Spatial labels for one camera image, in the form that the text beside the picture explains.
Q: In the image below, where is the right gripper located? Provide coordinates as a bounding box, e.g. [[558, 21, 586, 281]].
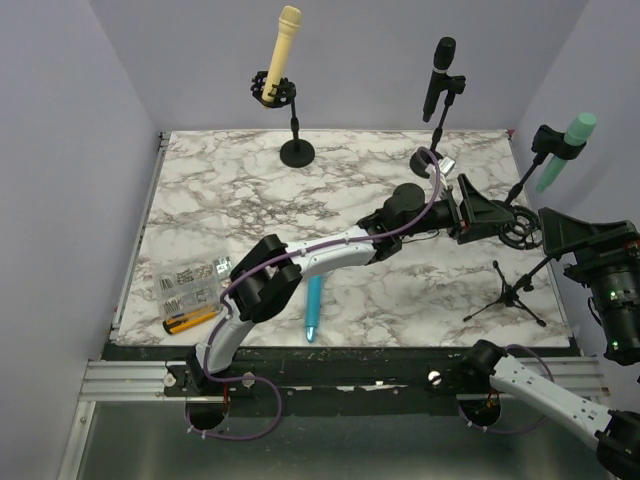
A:
[[540, 203, 640, 354]]

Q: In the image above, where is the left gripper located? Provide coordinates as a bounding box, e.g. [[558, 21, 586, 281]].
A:
[[398, 174, 511, 244]]

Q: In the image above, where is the black tripod shock-mount stand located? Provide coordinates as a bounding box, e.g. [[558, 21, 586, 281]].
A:
[[463, 203, 551, 327]]

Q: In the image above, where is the mint green microphone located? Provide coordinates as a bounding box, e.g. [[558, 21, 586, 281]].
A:
[[534, 112, 598, 193]]

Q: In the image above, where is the blue microphone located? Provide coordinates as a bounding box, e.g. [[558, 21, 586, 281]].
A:
[[305, 275, 323, 344]]

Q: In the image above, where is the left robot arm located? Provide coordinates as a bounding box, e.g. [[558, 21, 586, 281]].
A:
[[187, 174, 515, 395]]

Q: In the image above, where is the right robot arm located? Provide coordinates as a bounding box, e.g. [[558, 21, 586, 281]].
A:
[[459, 208, 639, 479]]

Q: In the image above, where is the black round-base clip stand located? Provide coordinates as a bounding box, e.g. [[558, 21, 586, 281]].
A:
[[409, 75, 466, 179]]

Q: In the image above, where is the black microphone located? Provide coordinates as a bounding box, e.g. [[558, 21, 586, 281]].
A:
[[422, 36, 456, 123]]

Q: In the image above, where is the cream microphone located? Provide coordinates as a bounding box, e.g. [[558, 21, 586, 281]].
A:
[[262, 5, 302, 105]]

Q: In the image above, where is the clear screw organizer box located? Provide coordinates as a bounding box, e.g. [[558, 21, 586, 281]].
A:
[[152, 255, 233, 318]]

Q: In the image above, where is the yellow black utility knife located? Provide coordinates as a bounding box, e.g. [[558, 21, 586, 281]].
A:
[[162, 307, 220, 335]]

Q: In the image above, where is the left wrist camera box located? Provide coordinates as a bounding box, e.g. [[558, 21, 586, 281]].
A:
[[425, 156, 456, 190]]

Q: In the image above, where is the black stand with shock mount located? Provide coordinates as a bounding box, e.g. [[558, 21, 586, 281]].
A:
[[251, 71, 315, 168]]

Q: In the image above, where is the black front mounting rail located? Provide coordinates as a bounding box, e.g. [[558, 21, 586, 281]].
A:
[[104, 344, 581, 419]]

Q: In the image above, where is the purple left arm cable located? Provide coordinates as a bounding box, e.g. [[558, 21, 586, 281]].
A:
[[202, 147, 449, 441]]

